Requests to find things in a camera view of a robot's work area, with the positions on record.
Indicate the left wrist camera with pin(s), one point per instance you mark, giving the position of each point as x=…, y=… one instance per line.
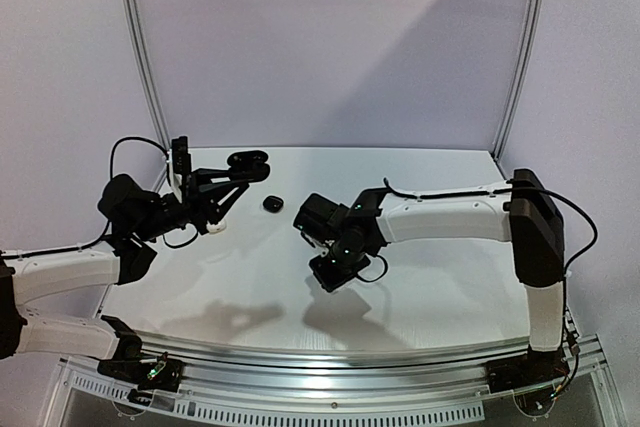
x=179, y=167

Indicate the white earbud charging case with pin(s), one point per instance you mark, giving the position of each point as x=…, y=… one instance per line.
x=215, y=228

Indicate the black oval charging case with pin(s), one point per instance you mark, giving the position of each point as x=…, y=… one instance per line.
x=250, y=166

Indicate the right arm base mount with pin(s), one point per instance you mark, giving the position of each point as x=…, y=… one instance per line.
x=525, y=370

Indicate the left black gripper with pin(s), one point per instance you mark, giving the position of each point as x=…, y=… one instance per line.
x=203, y=194

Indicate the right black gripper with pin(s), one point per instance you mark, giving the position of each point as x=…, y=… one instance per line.
x=335, y=276

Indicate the right aluminium frame post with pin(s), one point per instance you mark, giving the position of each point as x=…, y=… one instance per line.
x=525, y=47

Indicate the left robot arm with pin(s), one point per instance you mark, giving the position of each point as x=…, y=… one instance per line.
x=137, y=216

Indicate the aluminium front rail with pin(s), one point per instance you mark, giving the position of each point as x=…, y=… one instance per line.
x=337, y=374

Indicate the aluminium frame post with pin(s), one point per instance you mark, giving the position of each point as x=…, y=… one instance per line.
x=133, y=18
x=525, y=47

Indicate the left aluminium frame post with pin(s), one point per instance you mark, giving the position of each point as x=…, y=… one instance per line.
x=133, y=18

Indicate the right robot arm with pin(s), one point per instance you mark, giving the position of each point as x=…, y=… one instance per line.
x=518, y=211

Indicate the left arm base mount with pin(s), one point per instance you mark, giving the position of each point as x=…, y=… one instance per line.
x=160, y=372

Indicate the glossy black charging case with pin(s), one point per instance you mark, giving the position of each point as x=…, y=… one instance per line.
x=273, y=204

